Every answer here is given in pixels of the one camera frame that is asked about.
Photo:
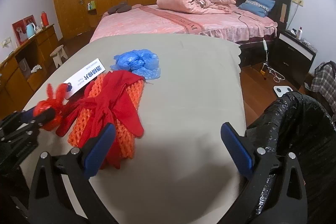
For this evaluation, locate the beige table cloth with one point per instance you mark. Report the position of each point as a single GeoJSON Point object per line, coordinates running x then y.
{"type": "Point", "coordinates": [181, 171]}

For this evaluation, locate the wall power socket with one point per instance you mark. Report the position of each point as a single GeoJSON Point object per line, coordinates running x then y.
{"type": "Point", "coordinates": [298, 2]}

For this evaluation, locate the white blue paper box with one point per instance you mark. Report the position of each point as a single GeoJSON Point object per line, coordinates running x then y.
{"type": "Point", "coordinates": [82, 77]}

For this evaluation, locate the light blue kettle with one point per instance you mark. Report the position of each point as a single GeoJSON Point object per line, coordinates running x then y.
{"type": "Point", "coordinates": [30, 30]}

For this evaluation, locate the white lotion bottle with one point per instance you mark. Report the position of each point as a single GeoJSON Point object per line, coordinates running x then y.
{"type": "Point", "coordinates": [299, 33]}

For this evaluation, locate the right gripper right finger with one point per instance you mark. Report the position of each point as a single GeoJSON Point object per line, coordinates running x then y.
{"type": "Point", "coordinates": [287, 199]}

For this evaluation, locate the wooden sideboard cabinet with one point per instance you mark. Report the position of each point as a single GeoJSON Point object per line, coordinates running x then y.
{"type": "Point", "coordinates": [18, 85]}

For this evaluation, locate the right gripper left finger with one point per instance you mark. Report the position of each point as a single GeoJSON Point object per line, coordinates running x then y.
{"type": "Point", "coordinates": [49, 201]}

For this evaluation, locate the black lined trash bin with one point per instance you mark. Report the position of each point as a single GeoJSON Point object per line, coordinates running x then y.
{"type": "Point", "coordinates": [299, 124]}

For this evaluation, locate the brown neck pillow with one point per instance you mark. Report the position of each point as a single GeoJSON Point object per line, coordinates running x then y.
{"type": "Point", "coordinates": [121, 7]}

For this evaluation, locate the blue plastic bag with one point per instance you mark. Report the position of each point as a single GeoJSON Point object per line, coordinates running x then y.
{"type": "Point", "coordinates": [143, 63]}

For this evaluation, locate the blue pillow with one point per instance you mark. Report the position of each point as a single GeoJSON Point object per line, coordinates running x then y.
{"type": "Point", "coordinates": [258, 7]}

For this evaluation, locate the plaid covered chair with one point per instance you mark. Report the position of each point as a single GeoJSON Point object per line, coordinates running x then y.
{"type": "Point", "coordinates": [324, 82]}

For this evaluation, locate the red plastic bag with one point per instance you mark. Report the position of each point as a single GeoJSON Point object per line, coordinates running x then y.
{"type": "Point", "coordinates": [54, 101]}

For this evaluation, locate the pink covered bed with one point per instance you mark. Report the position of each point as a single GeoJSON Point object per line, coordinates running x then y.
{"type": "Point", "coordinates": [238, 27]}

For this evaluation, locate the red thermos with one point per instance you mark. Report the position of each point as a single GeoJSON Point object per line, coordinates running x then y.
{"type": "Point", "coordinates": [44, 19]}

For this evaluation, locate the folded pink quilt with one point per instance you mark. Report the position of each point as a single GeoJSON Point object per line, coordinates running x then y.
{"type": "Point", "coordinates": [200, 7]}

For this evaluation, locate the black white nightstand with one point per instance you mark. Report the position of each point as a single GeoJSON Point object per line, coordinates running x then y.
{"type": "Point", "coordinates": [291, 58]}

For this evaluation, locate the red picture frame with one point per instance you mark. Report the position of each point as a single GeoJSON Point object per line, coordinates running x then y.
{"type": "Point", "coordinates": [19, 29]}

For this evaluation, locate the red knit glove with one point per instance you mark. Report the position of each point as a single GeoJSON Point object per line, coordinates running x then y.
{"type": "Point", "coordinates": [117, 103]}

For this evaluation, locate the small white stool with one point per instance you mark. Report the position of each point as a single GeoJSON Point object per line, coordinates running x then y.
{"type": "Point", "coordinates": [58, 54]}

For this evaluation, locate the white cloth in cabinet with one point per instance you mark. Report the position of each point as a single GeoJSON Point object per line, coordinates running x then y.
{"type": "Point", "coordinates": [36, 68]}

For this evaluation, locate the white bathroom scale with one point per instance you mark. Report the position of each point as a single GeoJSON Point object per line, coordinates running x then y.
{"type": "Point", "coordinates": [280, 90]}

